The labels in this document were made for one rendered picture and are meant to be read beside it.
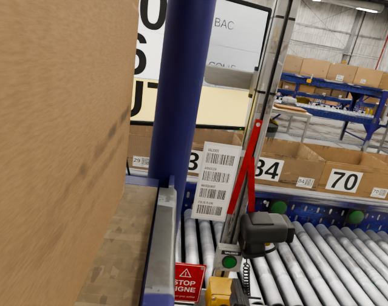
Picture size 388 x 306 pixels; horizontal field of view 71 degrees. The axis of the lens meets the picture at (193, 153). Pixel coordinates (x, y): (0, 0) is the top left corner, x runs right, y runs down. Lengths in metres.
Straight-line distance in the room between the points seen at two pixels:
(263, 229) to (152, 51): 0.46
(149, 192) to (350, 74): 6.58
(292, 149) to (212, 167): 1.09
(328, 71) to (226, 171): 5.91
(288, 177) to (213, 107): 0.80
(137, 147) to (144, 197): 1.10
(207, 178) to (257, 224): 0.15
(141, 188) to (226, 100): 0.56
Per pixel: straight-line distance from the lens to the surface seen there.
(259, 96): 0.60
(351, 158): 1.86
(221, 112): 0.70
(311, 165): 1.42
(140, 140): 1.24
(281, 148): 1.65
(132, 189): 0.16
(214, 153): 0.61
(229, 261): 0.74
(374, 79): 7.02
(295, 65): 6.15
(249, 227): 0.65
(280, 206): 1.37
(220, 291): 0.77
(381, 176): 1.63
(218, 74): 0.67
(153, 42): 0.62
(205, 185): 0.64
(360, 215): 1.57
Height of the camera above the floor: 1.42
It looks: 19 degrees down
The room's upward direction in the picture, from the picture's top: 10 degrees clockwise
